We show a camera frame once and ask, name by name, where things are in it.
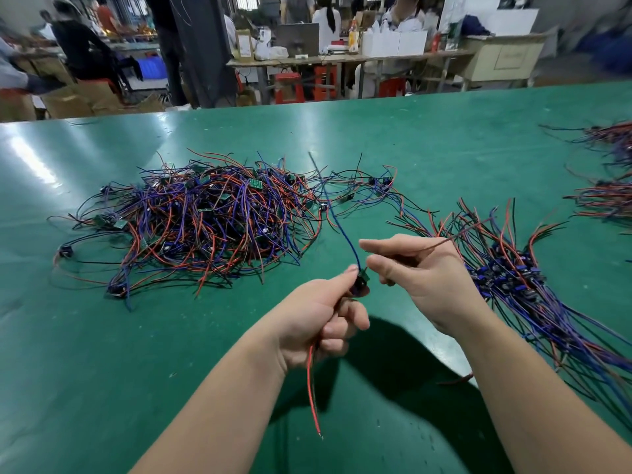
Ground tan upright cardboard box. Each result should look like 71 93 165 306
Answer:
235 29 254 63

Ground sorted bundle of wired modules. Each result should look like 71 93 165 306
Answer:
387 196 632 431

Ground dark blue cloth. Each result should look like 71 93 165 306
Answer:
461 14 492 37

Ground red plastic stool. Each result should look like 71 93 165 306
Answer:
273 72 306 105
312 65 339 102
378 77 407 98

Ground grey computer monitor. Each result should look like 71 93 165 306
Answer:
275 22 321 59

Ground person's right forearm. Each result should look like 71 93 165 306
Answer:
447 305 632 474

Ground brown cardboard box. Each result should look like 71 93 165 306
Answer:
39 79 125 119
0 89 38 123

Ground long wooden work table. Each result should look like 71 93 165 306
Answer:
226 47 476 105

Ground small wired circuit module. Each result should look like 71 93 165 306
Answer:
306 152 492 440

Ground person's right hand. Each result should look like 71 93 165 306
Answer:
358 234 490 339

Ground tangled pile of wired modules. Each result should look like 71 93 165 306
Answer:
48 149 437 312

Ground blue plastic crate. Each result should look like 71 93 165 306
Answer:
136 54 169 81

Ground person's left forearm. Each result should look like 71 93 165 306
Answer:
129 313 289 474

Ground white plastic bags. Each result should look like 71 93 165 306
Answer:
254 28 290 61

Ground small heap of wired modules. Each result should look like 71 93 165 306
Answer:
540 119 632 169
563 176 632 224

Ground person's left hand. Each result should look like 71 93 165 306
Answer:
267 264 371 376

